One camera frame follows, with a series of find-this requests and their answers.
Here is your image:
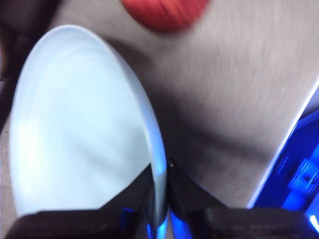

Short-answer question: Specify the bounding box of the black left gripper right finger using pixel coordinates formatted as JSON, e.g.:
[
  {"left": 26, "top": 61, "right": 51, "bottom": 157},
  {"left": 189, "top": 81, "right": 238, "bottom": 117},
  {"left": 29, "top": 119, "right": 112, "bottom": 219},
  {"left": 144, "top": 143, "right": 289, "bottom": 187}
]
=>
[{"left": 168, "top": 158, "right": 319, "bottom": 239}]

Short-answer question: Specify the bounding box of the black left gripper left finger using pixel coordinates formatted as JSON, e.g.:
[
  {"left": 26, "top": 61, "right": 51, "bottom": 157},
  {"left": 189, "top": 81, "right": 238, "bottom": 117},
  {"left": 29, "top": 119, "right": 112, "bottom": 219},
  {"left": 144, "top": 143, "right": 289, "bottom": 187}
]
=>
[{"left": 4, "top": 163, "right": 154, "bottom": 239}]

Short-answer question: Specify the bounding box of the blue plate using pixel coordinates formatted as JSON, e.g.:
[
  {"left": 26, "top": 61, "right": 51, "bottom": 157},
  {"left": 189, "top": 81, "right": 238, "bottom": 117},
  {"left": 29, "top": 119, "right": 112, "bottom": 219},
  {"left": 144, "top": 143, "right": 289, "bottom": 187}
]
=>
[{"left": 8, "top": 24, "right": 167, "bottom": 239}]

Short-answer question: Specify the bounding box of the red apple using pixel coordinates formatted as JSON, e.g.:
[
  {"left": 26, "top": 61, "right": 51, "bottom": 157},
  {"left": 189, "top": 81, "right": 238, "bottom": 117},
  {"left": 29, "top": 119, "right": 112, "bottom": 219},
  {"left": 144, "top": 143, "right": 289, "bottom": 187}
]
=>
[{"left": 121, "top": 0, "right": 210, "bottom": 32}]

